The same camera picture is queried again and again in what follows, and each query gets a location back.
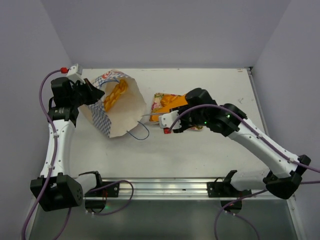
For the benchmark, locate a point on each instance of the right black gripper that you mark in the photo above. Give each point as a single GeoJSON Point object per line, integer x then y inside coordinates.
{"type": "Point", "coordinates": [182, 118]}

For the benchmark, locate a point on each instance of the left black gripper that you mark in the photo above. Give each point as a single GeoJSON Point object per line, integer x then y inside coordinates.
{"type": "Point", "coordinates": [92, 99]}

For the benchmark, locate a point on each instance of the long sliced fake baguette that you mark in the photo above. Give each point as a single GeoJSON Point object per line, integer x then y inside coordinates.
{"type": "Point", "coordinates": [172, 106]}

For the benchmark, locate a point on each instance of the long twisted fake bread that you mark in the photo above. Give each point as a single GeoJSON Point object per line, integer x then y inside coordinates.
{"type": "Point", "coordinates": [120, 89]}

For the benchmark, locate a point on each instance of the paper bag with blue pattern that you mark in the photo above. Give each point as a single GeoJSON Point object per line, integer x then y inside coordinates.
{"type": "Point", "coordinates": [125, 116]}

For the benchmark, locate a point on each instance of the metal tongs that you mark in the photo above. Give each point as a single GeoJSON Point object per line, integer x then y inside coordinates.
{"type": "Point", "coordinates": [153, 114]}

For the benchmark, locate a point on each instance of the braided fake bread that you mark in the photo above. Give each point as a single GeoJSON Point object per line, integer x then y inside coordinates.
{"type": "Point", "coordinates": [167, 99]}

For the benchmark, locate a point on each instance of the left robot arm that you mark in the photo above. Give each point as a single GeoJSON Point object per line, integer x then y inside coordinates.
{"type": "Point", "coordinates": [55, 188]}

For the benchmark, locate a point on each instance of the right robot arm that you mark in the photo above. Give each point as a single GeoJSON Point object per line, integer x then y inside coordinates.
{"type": "Point", "coordinates": [284, 170]}

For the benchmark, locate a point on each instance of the floral tray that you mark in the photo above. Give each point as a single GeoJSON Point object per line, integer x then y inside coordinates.
{"type": "Point", "coordinates": [156, 105]}

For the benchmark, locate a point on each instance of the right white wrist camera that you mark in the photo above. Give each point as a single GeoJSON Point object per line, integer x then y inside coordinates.
{"type": "Point", "coordinates": [166, 120]}

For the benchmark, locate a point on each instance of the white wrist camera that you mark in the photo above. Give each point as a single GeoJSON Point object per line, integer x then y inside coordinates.
{"type": "Point", "coordinates": [75, 73]}
{"type": "Point", "coordinates": [166, 120]}

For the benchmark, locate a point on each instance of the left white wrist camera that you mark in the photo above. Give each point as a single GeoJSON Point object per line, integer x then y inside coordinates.
{"type": "Point", "coordinates": [75, 73]}

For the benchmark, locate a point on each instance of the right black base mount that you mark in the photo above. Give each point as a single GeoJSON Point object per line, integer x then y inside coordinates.
{"type": "Point", "coordinates": [219, 188]}

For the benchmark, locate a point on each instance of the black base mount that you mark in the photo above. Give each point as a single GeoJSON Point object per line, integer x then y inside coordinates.
{"type": "Point", "coordinates": [219, 188]}
{"type": "Point", "coordinates": [96, 201]}

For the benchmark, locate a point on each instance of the aluminium rail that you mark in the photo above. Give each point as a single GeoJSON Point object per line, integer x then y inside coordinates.
{"type": "Point", "coordinates": [164, 188]}

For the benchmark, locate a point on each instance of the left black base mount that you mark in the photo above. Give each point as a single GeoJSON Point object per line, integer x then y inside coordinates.
{"type": "Point", "coordinates": [96, 201]}

